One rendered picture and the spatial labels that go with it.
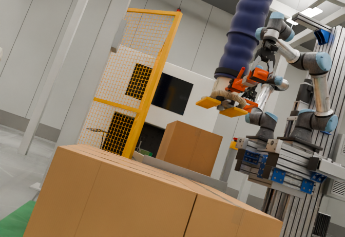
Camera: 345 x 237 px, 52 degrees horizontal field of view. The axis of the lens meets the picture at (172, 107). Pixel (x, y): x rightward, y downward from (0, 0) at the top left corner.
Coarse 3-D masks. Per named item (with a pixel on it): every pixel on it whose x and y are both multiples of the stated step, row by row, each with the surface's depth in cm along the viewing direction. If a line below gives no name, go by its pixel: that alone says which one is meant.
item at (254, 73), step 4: (256, 68) 181; (252, 72) 188; (256, 72) 181; (268, 72) 182; (248, 76) 188; (252, 76) 183; (256, 76) 180; (260, 76) 181; (252, 80) 188; (256, 80) 186; (260, 80) 184; (264, 80) 181
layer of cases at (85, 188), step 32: (64, 160) 139; (96, 160) 141; (128, 160) 226; (64, 192) 138; (96, 192) 140; (128, 192) 142; (160, 192) 144; (192, 192) 146; (32, 224) 135; (64, 224) 137; (96, 224) 139; (128, 224) 141; (160, 224) 143; (192, 224) 145; (224, 224) 147; (256, 224) 149
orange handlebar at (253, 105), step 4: (260, 72) 179; (264, 72) 180; (264, 76) 180; (240, 80) 205; (236, 84) 213; (240, 84) 208; (232, 92) 235; (248, 100) 249; (252, 104) 250; (256, 104) 250; (248, 108) 267
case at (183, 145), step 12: (168, 132) 307; (180, 132) 281; (192, 132) 282; (204, 132) 284; (168, 144) 279; (180, 144) 280; (192, 144) 281; (204, 144) 283; (216, 144) 284; (156, 156) 333; (168, 156) 277; (180, 156) 279; (192, 156) 280; (204, 156) 282; (216, 156) 283; (192, 168) 279; (204, 168) 281
